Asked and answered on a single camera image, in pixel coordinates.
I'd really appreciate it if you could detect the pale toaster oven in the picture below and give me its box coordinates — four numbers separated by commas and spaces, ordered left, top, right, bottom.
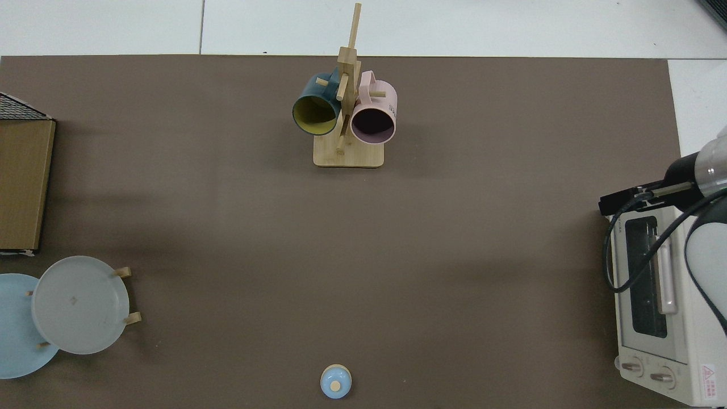
608, 203, 727, 407

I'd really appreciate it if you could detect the dark grey device corner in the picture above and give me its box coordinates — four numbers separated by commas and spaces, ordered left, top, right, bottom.
697, 0, 727, 32

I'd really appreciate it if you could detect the brown table cloth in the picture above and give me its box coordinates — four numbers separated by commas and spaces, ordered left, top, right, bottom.
0, 55, 682, 409

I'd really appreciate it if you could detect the pink mug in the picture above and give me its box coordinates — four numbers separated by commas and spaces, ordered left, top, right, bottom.
350, 70, 398, 145

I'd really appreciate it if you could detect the wooden cup stand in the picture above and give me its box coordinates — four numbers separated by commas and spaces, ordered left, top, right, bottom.
313, 3, 385, 169

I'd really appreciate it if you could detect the dark teal mug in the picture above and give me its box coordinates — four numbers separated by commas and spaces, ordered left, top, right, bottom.
292, 67, 344, 137

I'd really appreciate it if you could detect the small blue round thing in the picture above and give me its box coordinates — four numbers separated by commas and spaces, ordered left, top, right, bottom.
320, 364, 353, 400

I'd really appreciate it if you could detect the wooden plate rack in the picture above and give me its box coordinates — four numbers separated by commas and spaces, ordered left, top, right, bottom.
26, 266, 143, 349

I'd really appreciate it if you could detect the grey plate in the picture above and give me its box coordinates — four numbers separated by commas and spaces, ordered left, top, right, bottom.
31, 256, 130, 356

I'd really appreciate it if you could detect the light blue plate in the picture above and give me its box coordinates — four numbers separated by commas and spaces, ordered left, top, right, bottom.
0, 273, 60, 379

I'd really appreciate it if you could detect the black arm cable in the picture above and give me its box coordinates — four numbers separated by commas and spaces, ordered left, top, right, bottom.
603, 187, 727, 337

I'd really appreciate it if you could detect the wire basket with wooden floor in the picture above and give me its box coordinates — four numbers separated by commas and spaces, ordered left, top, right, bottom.
0, 91, 57, 256

